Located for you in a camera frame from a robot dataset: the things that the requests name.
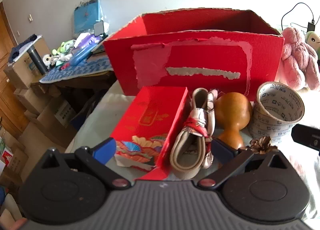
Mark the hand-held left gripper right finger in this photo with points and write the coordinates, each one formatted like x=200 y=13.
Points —
x=221 y=151

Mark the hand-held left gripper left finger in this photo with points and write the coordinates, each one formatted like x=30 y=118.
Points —
x=105 y=149

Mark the brown pine cone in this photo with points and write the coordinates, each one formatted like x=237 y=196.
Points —
x=262 y=143

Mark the brown wooden gourd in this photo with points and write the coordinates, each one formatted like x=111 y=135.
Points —
x=232 y=110

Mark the printed packing tape roll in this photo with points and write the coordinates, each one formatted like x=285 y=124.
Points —
x=265 y=122

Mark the small red gift box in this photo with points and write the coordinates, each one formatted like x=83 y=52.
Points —
x=150 y=115

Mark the large red cardboard box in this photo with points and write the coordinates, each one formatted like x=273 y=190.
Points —
x=200 y=52

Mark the cream blanket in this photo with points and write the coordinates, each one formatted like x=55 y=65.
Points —
x=100 y=110

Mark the printed cardboard box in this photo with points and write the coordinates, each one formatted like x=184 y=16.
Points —
x=63 y=114

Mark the wooden table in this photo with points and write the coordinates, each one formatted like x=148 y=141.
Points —
x=75 y=85

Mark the pink plush toy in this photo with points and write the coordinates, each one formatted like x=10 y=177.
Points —
x=297 y=57

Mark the blue patterned mat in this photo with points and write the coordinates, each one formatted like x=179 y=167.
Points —
x=82 y=70

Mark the blue pencil case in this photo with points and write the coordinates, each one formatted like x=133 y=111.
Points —
x=82 y=55

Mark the green plush toy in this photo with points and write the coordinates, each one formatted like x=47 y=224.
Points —
x=314 y=39

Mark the white plush toy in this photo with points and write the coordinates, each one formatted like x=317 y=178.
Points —
x=47 y=59

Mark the purple tissue pack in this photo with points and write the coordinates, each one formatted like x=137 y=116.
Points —
x=86 y=40

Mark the green frog plush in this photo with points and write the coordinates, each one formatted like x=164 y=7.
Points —
x=63 y=46

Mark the grey cylinder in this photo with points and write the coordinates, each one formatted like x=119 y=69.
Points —
x=37 y=61

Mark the black charger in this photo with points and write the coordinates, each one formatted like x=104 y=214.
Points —
x=311 y=25

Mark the brown cardboard box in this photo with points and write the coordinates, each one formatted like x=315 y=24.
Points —
x=17 y=72

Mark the small black mirror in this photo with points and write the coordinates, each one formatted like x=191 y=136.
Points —
x=98 y=28

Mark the wooden wardrobe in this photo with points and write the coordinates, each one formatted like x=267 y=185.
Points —
x=7 y=70

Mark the blue bag with clips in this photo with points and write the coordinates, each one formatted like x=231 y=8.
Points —
x=87 y=17

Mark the dark blue cloth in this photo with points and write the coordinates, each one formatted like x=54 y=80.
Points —
x=27 y=41

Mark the wall light switch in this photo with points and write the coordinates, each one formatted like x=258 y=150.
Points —
x=30 y=18

